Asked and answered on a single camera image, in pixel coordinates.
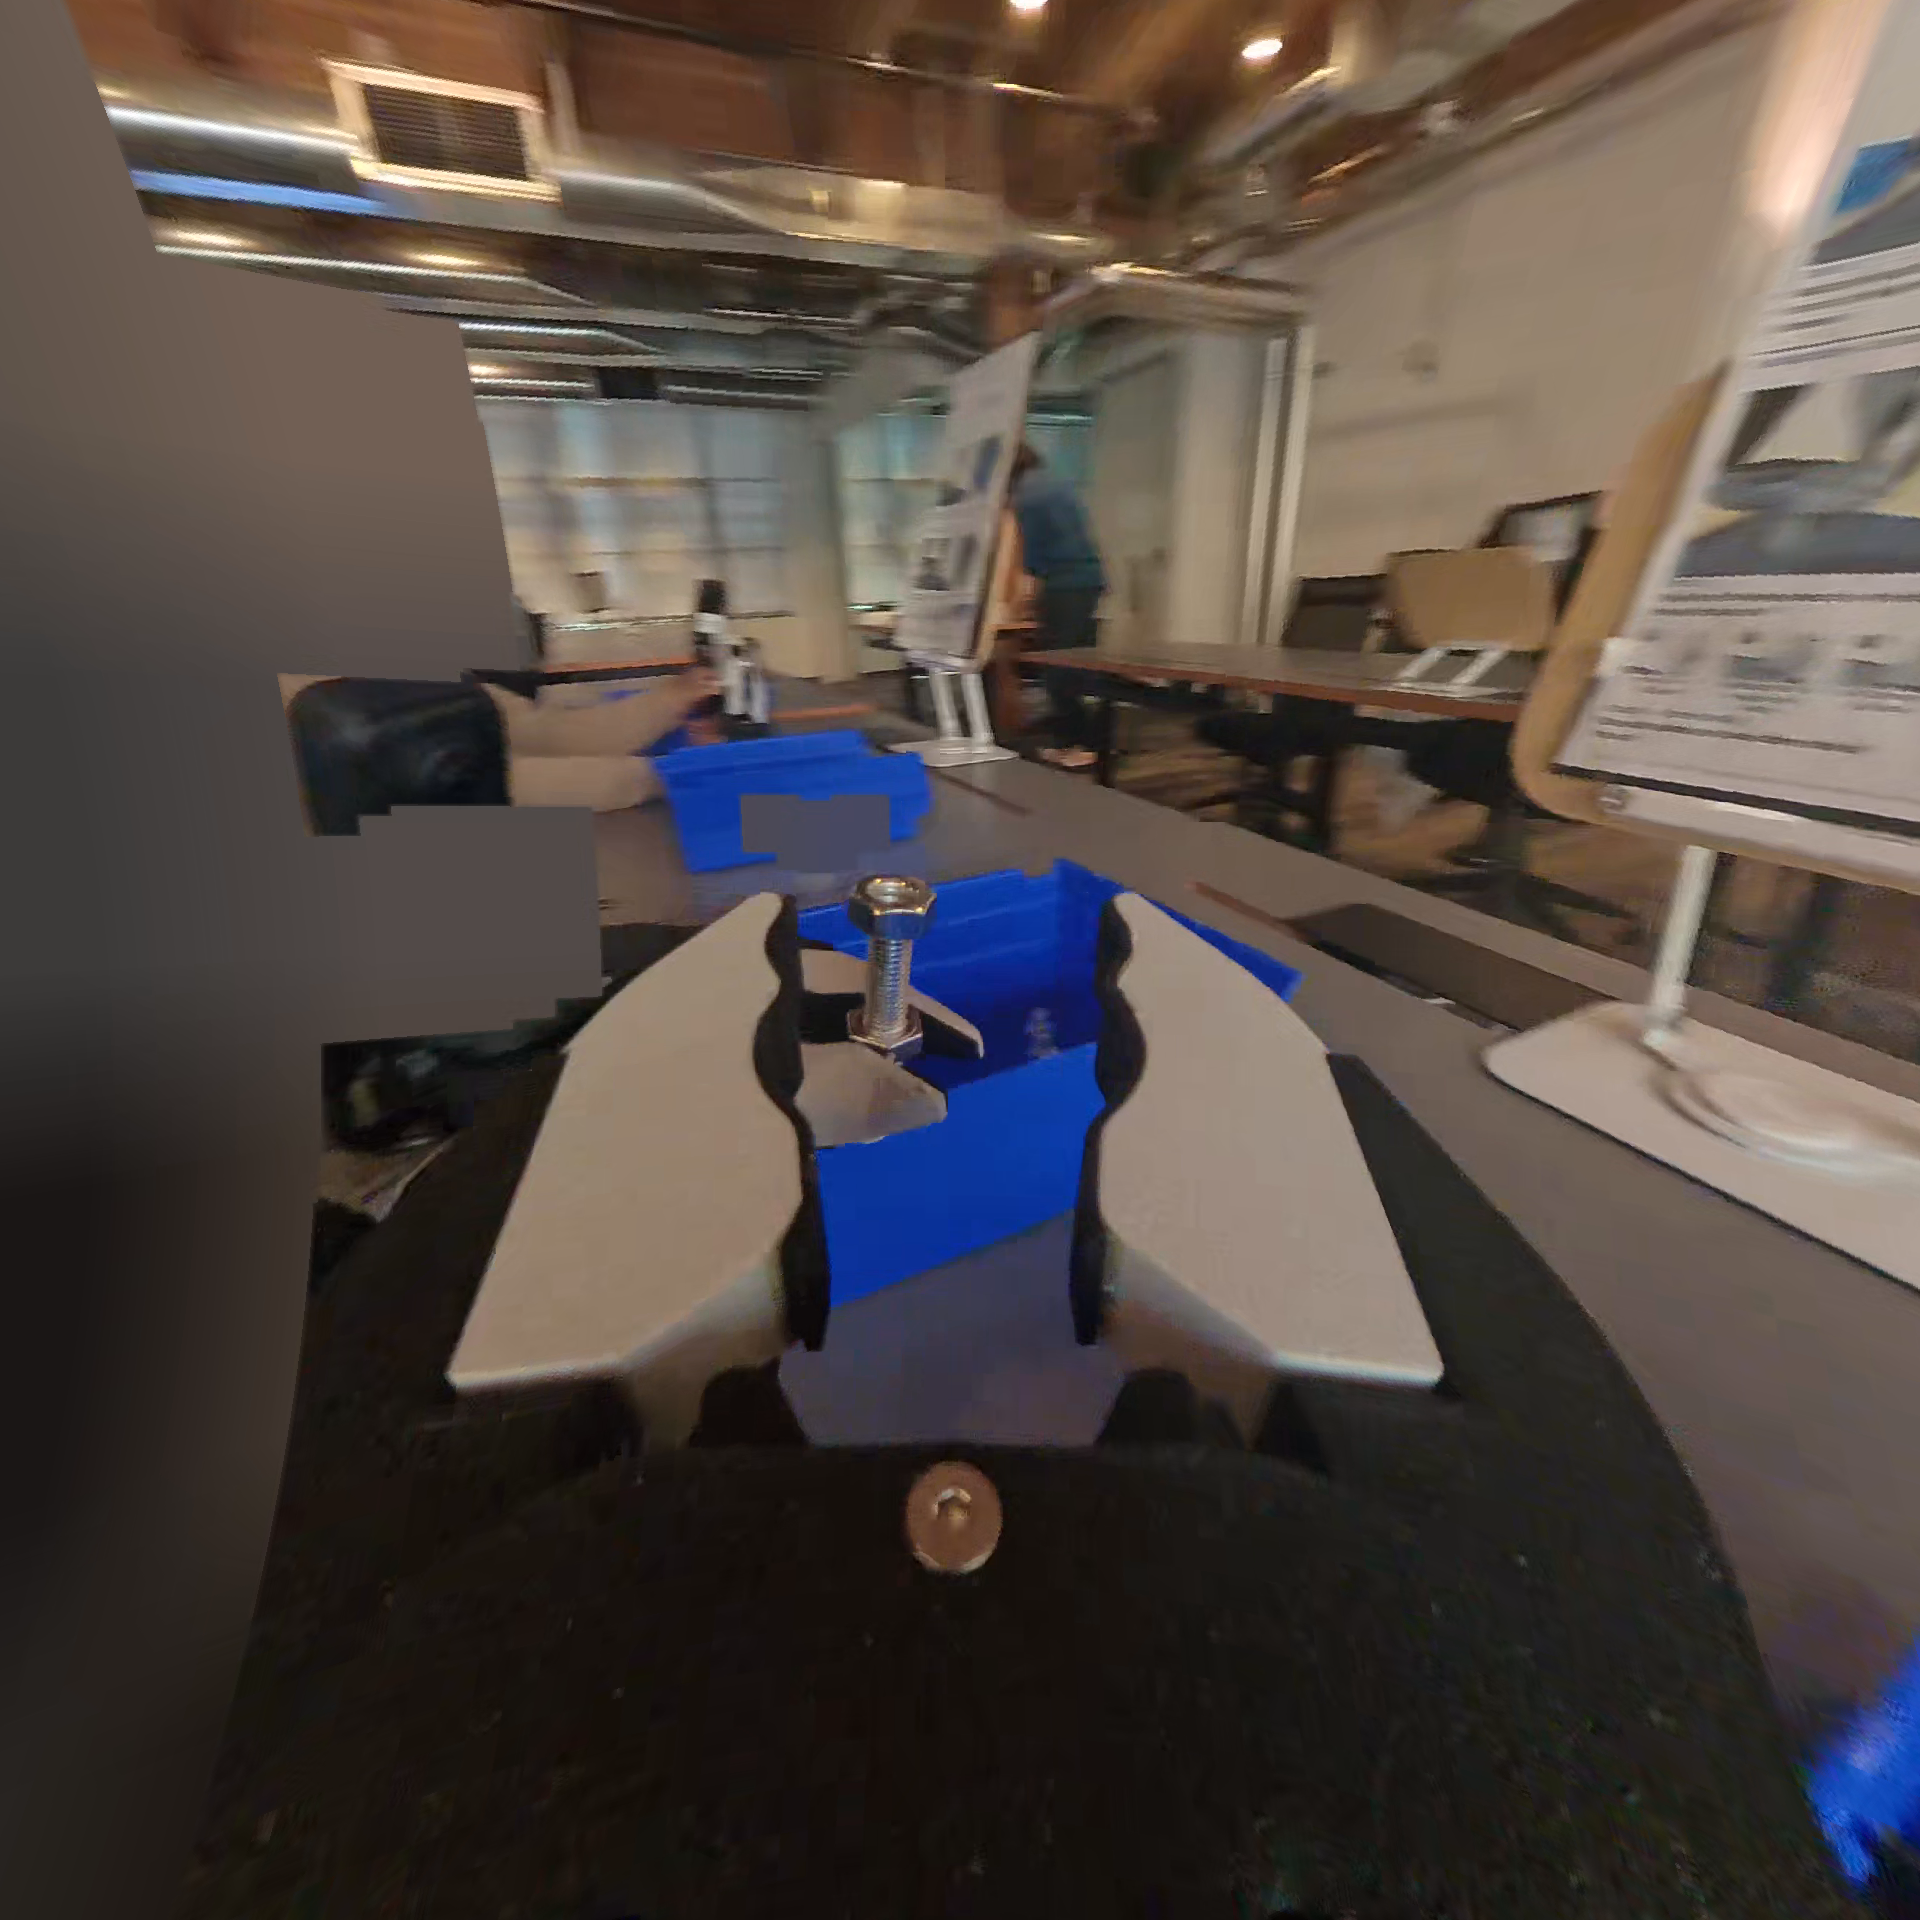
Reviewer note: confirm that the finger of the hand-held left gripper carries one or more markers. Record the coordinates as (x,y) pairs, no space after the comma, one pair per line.
(870,1102)
(949,1031)

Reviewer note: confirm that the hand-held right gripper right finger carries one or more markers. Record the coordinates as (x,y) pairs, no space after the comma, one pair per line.
(1260,1184)

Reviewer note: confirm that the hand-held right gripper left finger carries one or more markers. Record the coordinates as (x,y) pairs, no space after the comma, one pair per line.
(629,1184)

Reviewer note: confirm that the blue plastic bin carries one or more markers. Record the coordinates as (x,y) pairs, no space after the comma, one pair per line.
(704,810)
(960,1184)

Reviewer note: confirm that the blue divided parts bin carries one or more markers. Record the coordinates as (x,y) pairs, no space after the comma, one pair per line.
(1875,1770)

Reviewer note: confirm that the another person's forearm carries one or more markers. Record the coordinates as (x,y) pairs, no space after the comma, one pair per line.
(585,734)

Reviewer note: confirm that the white poster stand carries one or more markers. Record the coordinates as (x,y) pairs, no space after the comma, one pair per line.
(960,705)

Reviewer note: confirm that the wooden desk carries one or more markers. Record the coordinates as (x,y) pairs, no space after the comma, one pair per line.
(1276,673)

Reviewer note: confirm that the black office chair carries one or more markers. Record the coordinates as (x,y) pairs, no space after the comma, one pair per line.
(1328,616)

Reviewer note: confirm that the wooden instruction board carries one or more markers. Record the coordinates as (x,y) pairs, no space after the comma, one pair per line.
(1575,705)

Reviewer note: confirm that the printed poster board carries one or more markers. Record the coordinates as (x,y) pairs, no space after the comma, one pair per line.
(967,452)

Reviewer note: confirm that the ceiling air vent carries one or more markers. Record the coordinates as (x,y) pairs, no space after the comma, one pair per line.
(452,136)

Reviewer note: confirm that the wooden board on stand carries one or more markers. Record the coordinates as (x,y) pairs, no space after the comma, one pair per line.
(1470,600)

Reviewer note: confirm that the wooden pillar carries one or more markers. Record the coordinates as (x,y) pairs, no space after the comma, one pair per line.
(1009,300)

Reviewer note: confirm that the printed instruction sheet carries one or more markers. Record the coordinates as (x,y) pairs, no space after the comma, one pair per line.
(1800,600)

